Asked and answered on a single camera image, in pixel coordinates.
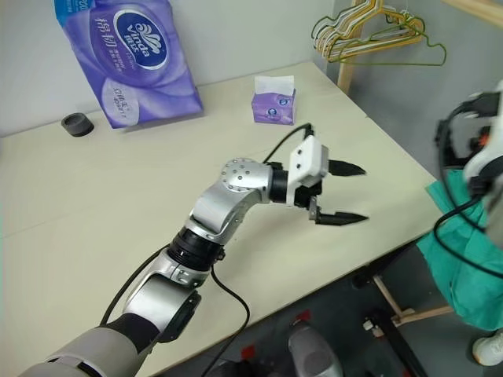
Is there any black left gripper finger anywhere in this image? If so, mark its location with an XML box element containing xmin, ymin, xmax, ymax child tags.
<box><xmin>328</xmin><ymin>158</ymin><xmax>368</xmax><ymax>177</ymax></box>
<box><xmin>307</xmin><ymin>196</ymin><xmax>370</xmax><ymax>227</ymax></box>

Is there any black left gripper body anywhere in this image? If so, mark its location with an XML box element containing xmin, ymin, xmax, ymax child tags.
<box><xmin>292</xmin><ymin>178</ymin><xmax>325</xmax><ymax>210</ymax></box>

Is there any small purple tissue box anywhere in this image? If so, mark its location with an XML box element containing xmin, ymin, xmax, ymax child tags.
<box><xmin>251</xmin><ymin>74</ymin><xmax>297</xmax><ymax>126</ymax></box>

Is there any wooden rack base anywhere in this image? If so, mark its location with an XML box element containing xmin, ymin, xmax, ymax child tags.
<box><xmin>372</xmin><ymin>273</ymin><xmax>455</xmax><ymax>328</ymax></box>

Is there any bunch of clothes hangers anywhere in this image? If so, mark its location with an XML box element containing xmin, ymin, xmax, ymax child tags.
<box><xmin>311</xmin><ymin>14</ymin><xmax>448</xmax><ymax>67</ymax></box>

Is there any grey rounded shape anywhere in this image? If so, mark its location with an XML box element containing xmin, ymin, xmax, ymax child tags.
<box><xmin>288</xmin><ymin>324</ymin><xmax>343</xmax><ymax>377</ymax></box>

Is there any white shoe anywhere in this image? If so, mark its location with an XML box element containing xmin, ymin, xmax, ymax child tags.
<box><xmin>471</xmin><ymin>328</ymin><xmax>503</xmax><ymax>368</ymax></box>

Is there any wooden rack beam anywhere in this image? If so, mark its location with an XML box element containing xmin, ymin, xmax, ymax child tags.
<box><xmin>439</xmin><ymin>0</ymin><xmax>503</xmax><ymax>29</ymax></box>

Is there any large purple tissue pack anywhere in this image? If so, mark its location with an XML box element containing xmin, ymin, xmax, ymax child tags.
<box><xmin>53</xmin><ymin>0</ymin><xmax>205</xmax><ymax>130</ymax></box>

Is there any black round cap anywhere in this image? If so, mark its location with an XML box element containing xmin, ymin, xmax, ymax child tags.
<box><xmin>61</xmin><ymin>112</ymin><xmax>96</xmax><ymax>138</ymax></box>

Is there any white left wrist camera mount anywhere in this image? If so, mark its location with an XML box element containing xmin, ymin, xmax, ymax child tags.
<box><xmin>285</xmin><ymin>135</ymin><xmax>330</xmax><ymax>207</ymax></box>

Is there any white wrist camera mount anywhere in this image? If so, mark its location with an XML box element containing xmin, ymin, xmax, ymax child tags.
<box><xmin>285</xmin><ymin>135</ymin><xmax>330</xmax><ymax>207</ymax></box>
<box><xmin>464</xmin><ymin>132</ymin><xmax>503</xmax><ymax>186</ymax></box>

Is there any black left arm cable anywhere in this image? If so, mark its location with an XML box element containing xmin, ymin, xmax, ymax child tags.
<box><xmin>100</xmin><ymin>123</ymin><xmax>315</xmax><ymax>377</ymax></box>

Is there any wooden rack post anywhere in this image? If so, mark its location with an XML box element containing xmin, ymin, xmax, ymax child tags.
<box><xmin>336</xmin><ymin>0</ymin><xmax>380</xmax><ymax>96</ymax></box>

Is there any white robot arm with cables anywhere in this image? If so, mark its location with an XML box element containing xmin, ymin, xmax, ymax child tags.
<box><xmin>432</xmin><ymin>100</ymin><xmax>503</xmax><ymax>278</ymax></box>

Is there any black table leg frame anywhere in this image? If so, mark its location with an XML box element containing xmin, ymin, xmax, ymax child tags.
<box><xmin>351</xmin><ymin>255</ymin><xmax>428</xmax><ymax>377</ymax></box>

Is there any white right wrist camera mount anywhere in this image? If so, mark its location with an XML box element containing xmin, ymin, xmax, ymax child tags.
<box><xmin>464</xmin><ymin>132</ymin><xmax>503</xmax><ymax>186</ymax></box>

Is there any yellow wire hanger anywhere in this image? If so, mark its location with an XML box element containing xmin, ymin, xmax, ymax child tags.
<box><xmin>316</xmin><ymin>0</ymin><xmax>430</xmax><ymax>60</ymax></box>

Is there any white wire hanger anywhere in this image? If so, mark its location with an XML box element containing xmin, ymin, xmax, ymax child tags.
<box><xmin>321</xmin><ymin>0</ymin><xmax>413</xmax><ymax>53</ymax></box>

